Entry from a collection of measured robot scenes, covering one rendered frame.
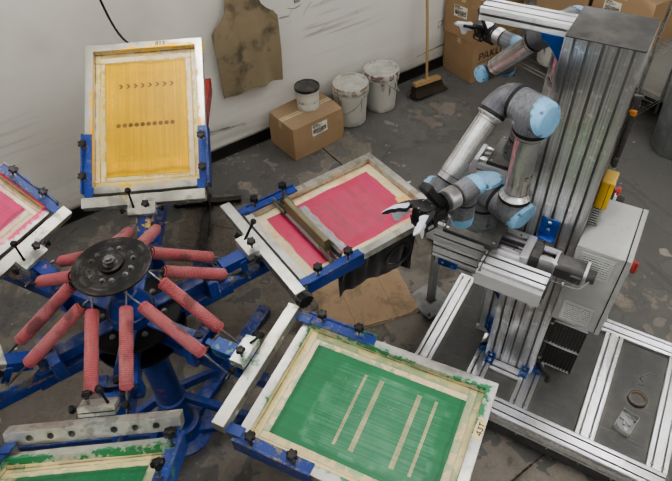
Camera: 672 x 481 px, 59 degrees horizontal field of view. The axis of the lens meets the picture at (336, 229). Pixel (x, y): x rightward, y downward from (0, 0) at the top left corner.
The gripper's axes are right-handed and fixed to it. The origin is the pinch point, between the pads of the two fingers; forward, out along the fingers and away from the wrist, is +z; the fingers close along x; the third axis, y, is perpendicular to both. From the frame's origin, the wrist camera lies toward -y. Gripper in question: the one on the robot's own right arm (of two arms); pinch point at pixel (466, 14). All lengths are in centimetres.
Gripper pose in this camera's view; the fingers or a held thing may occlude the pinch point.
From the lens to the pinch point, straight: 302.4
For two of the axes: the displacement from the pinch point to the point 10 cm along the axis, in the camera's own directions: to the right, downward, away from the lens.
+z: -5.5, -5.7, 6.1
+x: 8.2, -5.0, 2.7
